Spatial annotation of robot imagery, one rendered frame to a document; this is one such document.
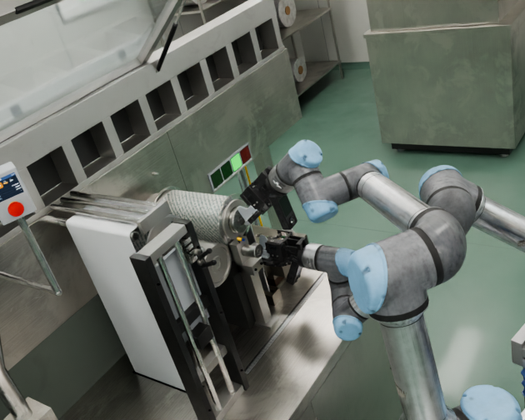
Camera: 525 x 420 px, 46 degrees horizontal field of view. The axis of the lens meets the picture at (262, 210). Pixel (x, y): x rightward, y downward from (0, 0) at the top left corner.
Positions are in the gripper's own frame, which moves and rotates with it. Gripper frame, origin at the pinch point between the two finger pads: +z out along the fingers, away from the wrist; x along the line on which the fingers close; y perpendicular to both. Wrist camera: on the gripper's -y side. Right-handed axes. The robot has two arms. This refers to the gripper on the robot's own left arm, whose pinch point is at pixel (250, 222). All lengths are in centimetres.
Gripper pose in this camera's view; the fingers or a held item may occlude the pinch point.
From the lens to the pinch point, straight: 173.4
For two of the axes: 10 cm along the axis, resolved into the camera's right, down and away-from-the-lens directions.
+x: -5.4, 5.3, -6.6
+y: -7.0, -7.1, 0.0
